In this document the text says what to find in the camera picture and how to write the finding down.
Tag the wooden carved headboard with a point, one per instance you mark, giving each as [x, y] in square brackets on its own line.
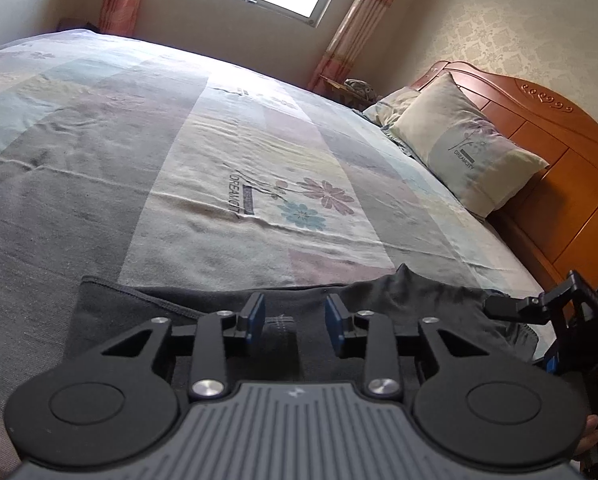
[569, 160]

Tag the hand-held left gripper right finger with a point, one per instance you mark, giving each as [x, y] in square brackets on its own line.
[334, 325]

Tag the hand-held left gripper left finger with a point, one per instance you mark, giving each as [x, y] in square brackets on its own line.
[256, 320]

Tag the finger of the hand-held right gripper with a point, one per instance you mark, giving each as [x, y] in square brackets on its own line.
[509, 307]

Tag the small pale pillow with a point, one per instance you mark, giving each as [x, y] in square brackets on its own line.
[391, 105]

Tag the dark grey pants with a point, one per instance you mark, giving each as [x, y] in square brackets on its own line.
[429, 310]

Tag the large pale printed pillow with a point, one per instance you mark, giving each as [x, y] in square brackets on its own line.
[464, 145]

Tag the bed with patchwork floral sheet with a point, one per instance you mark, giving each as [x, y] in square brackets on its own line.
[179, 160]

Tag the wooden nightstand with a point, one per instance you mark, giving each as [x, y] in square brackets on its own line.
[336, 89]

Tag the person's right hand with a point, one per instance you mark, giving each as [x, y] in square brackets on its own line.
[590, 435]

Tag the patterned cloth bundle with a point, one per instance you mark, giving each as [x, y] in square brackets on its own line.
[361, 89]

